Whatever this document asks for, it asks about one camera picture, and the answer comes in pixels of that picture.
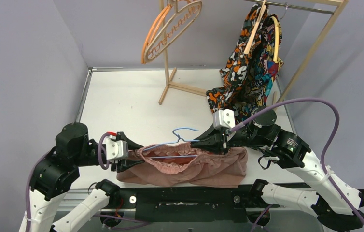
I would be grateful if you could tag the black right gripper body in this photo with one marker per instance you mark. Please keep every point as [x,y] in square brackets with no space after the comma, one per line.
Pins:
[223,140]

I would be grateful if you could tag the blue wire hanger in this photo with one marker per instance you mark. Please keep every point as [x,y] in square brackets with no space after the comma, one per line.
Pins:
[179,139]

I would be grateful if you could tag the pink shorts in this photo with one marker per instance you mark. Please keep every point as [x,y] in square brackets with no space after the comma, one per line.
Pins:
[167,166]

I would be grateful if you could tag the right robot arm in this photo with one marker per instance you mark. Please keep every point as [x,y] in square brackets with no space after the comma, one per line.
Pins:
[335,204]

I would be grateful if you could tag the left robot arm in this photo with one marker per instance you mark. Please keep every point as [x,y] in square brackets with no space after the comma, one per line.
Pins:
[54,173]

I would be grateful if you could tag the orange camouflage shorts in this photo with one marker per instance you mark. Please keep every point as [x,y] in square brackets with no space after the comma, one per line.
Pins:
[238,70]

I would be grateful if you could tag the colourful comic print shorts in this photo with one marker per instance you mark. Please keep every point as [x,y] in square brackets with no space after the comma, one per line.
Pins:
[263,70]

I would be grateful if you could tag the curved wooden hanger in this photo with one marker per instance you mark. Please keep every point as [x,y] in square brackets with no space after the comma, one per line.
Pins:
[277,39]

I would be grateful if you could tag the beige notched wooden hanger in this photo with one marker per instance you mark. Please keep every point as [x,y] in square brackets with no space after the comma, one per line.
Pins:
[172,30]

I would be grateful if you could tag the orange plastic hanger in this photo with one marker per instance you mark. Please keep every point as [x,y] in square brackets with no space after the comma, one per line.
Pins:
[151,33]

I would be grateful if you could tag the straight wooden hanger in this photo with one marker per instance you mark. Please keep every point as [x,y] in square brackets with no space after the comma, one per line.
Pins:
[255,28]

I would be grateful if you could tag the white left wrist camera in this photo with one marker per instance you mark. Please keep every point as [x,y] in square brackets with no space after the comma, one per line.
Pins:
[115,149]

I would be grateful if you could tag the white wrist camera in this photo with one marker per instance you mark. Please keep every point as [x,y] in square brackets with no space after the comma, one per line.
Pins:
[115,149]
[223,118]

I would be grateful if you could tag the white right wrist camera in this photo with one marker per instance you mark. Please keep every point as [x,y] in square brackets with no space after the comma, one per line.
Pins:
[223,118]

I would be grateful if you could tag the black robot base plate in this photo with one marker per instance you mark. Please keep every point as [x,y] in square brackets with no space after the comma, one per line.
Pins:
[187,204]

